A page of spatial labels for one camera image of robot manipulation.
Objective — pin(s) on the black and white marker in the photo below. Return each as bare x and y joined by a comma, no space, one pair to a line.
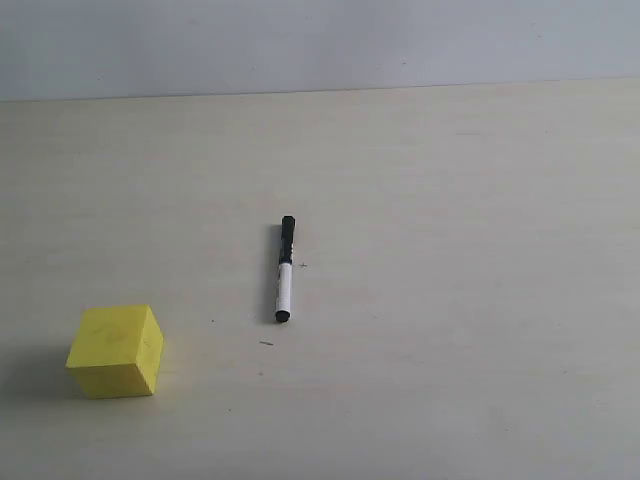
285,270

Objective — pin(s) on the yellow foam cube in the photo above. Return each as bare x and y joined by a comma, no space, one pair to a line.
116,352

